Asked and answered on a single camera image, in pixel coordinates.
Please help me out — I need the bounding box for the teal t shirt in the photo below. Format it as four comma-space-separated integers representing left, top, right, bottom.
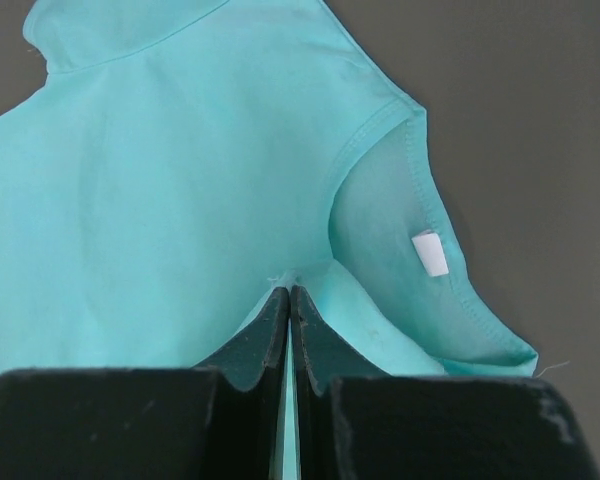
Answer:
0, 0, 539, 480

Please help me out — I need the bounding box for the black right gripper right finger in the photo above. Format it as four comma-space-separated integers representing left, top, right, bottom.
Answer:
290, 286, 600, 479

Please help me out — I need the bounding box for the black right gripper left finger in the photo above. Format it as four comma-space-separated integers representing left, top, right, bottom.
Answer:
0, 288, 288, 479

